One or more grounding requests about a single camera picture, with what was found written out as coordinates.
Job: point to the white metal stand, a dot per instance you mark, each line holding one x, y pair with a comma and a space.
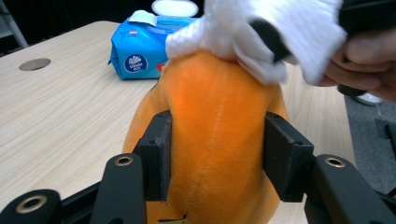
14, 29

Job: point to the white floor object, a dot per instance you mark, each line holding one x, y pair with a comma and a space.
369, 99

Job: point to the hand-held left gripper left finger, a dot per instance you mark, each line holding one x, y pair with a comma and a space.
155, 161

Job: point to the orange plush toy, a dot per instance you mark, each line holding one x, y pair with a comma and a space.
218, 124

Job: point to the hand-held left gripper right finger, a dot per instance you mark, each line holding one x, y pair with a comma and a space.
288, 161

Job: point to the blue wet wipes pack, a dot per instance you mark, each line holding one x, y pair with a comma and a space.
140, 43

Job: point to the white wet wipe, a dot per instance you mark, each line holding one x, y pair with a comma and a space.
224, 31

